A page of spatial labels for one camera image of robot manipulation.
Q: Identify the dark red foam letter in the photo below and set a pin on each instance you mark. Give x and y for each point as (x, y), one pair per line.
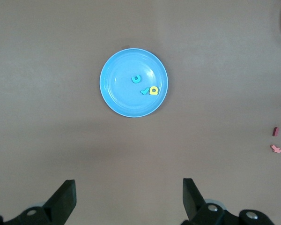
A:
(275, 131)

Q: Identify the teal foam letter c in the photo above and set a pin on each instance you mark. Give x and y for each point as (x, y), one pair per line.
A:
(135, 82)

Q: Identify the yellow foam letter a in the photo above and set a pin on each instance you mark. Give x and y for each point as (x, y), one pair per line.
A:
(153, 93)

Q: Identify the red foam letter t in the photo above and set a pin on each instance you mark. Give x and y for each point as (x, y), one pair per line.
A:
(275, 148)

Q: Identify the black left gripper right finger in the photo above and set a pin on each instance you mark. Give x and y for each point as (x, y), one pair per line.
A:
(193, 204)

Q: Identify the blue plate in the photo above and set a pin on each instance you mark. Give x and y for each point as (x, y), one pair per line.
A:
(121, 98)

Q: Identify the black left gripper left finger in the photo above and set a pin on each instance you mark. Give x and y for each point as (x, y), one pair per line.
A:
(61, 201)

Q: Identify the teal hooked foam letter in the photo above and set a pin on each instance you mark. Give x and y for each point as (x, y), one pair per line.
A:
(144, 91)

